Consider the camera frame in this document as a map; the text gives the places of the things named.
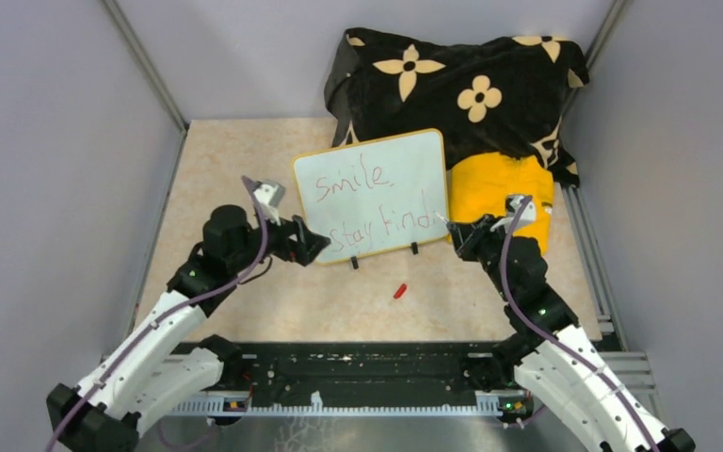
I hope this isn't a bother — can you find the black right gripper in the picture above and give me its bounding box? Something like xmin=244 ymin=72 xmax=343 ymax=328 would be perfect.
xmin=448 ymin=213 xmax=517 ymax=302

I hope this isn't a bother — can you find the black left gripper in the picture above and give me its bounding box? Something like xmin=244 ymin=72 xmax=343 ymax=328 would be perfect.
xmin=228 ymin=204 xmax=329 ymax=273

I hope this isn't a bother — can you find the whiteboard with yellow rim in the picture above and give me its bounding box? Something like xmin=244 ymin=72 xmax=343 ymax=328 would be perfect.
xmin=292 ymin=128 xmax=448 ymax=265

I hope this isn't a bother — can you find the red marker cap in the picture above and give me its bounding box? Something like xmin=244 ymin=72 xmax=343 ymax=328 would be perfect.
xmin=393 ymin=283 xmax=408 ymax=299

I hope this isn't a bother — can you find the red capped marker pen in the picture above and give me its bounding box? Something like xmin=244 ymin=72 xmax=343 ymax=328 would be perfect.
xmin=434 ymin=211 xmax=449 ymax=226

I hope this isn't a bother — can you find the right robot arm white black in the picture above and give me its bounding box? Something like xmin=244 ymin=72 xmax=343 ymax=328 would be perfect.
xmin=446 ymin=215 xmax=696 ymax=451

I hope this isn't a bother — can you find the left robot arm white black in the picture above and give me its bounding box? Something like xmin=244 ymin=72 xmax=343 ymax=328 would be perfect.
xmin=46 ymin=205 xmax=330 ymax=451

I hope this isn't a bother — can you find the folded yellow garment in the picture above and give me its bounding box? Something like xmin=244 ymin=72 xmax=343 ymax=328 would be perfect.
xmin=449 ymin=153 xmax=554 ymax=253

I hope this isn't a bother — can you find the black blanket with beige flowers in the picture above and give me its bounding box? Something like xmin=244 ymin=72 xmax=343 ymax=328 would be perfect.
xmin=324 ymin=27 xmax=589 ymax=186

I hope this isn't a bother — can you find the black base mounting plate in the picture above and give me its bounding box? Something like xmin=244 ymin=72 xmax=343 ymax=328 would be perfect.
xmin=200 ymin=335 xmax=534 ymax=408

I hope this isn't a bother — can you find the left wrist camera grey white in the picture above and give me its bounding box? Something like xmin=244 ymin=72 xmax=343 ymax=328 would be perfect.
xmin=253 ymin=180 xmax=286 ymax=225

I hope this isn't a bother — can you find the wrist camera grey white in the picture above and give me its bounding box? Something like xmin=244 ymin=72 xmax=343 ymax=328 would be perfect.
xmin=504 ymin=194 xmax=538 ymax=233
xmin=253 ymin=180 xmax=286 ymax=225

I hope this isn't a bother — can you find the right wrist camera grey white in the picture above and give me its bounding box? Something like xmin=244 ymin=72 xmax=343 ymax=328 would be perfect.
xmin=504 ymin=194 xmax=538 ymax=233

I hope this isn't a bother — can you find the aluminium side rail right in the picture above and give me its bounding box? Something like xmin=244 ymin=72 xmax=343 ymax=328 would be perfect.
xmin=561 ymin=186 xmax=626 ymax=352

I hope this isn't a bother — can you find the aluminium frame rail front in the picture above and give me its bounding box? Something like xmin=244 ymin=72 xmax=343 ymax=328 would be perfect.
xmin=89 ymin=352 xmax=657 ymax=419

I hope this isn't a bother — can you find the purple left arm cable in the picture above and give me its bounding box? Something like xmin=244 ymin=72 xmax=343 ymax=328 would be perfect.
xmin=43 ymin=175 xmax=270 ymax=452

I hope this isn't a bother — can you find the aluminium corner post left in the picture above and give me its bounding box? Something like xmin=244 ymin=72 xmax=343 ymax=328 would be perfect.
xmin=99 ymin=0 xmax=189 ymax=134

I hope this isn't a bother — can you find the aluminium corner post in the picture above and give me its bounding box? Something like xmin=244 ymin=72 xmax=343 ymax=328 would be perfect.
xmin=564 ymin=0 xmax=627 ymax=114
xmin=99 ymin=0 xmax=189 ymax=134

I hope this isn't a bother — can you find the aluminium corner post right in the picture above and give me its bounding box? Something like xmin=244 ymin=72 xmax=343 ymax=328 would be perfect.
xmin=564 ymin=0 xmax=627 ymax=114

